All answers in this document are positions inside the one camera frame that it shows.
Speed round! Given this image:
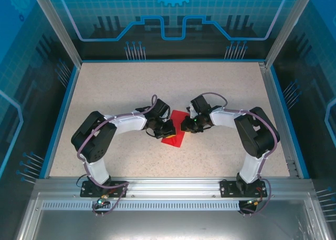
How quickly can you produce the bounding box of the aluminium frame post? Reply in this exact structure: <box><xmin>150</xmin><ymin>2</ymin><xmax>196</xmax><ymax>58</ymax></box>
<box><xmin>28</xmin><ymin>0</ymin><xmax>82</xmax><ymax>67</ymax></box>
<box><xmin>264</xmin><ymin>0</ymin><xmax>318</xmax><ymax>69</ymax></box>

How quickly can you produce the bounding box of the red paper sheet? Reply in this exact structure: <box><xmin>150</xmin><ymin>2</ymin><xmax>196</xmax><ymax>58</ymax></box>
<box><xmin>160</xmin><ymin>110</ymin><xmax>190</xmax><ymax>148</ymax></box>

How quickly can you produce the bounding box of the slotted grey cable duct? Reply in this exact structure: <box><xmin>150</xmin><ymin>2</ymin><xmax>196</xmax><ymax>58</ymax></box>
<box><xmin>41</xmin><ymin>201</ymin><xmax>244</xmax><ymax>212</ymax></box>

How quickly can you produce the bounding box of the blue table edge strip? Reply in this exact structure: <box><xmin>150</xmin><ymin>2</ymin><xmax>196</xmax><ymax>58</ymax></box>
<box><xmin>38</xmin><ymin>65</ymin><xmax>81</xmax><ymax>179</ymax></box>
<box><xmin>80</xmin><ymin>58</ymin><xmax>266</xmax><ymax>64</ymax></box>
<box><xmin>268</xmin><ymin>65</ymin><xmax>311</xmax><ymax>179</ymax></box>

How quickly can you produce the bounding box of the brushed metal tray panel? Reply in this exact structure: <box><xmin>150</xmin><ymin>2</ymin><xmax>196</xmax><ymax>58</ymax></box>
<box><xmin>14</xmin><ymin>192</ymin><xmax>333</xmax><ymax>240</ymax></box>

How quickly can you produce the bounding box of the aluminium side rail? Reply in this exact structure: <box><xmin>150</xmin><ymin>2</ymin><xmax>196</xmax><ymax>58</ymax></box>
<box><xmin>258</xmin><ymin>62</ymin><xmax>300</xmax><ymax>178</ymax></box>

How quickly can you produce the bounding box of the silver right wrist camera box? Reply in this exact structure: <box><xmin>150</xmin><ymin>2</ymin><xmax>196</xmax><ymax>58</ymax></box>
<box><xmin>185</xmin><ymin>105</ymin><xmax>197</xmax><ymax>119</ymax></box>

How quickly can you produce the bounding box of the aluminium mounting beam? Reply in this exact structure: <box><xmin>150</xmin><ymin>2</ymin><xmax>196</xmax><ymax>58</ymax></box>
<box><xmin>34</xmin><ymin>177</ymin><xmax>315</xmax><ymax>199</ymax></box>

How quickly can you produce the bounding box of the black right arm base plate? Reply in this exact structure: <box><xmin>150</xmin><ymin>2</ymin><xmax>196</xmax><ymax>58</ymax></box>
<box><xmin>219</xmin><ymin>179</ymin><xmax>268</xmax><ymax>199</ymax></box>

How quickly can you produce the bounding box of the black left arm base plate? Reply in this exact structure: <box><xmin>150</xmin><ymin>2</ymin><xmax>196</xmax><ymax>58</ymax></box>
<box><xmin>80</xmin><ymin>180</ymin><xmax>129</xmax><ymax>199</ymax></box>

